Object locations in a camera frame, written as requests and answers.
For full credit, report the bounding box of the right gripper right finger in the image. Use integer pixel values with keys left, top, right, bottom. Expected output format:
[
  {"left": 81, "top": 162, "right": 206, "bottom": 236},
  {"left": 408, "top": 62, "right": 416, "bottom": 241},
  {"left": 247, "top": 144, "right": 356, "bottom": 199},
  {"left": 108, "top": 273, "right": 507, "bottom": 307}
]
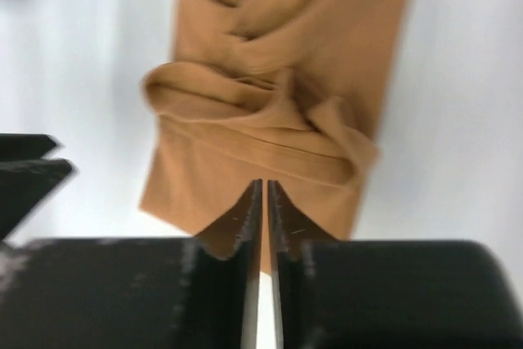
[{"left": 268, "top": 181, "right": 522, "bottom": 348}]

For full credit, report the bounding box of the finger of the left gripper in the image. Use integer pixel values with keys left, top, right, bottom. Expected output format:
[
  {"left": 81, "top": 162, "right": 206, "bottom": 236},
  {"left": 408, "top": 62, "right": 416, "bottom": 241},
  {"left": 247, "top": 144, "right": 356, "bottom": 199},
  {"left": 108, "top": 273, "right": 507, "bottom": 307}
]
[
  {"left": 1, "top": 159, "right": 74, "bottom": 240},
  {"left": 0, "top": 133, "right": 60, "bottom": 161}
]

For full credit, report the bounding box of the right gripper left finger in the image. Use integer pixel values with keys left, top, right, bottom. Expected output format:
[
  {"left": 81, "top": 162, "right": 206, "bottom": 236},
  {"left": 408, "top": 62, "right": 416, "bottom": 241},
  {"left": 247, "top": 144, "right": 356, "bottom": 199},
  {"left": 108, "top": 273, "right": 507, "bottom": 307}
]
[{"left": 1, "top": 180, "right": 262, "bottom": 348}]

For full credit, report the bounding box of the tan tank top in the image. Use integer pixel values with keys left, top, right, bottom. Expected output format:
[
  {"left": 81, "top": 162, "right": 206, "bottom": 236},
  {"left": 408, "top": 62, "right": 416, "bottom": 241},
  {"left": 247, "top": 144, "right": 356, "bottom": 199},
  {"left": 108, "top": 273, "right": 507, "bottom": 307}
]
[{"left": 137, "top": 0, "right": 418, "bottom": 276}]

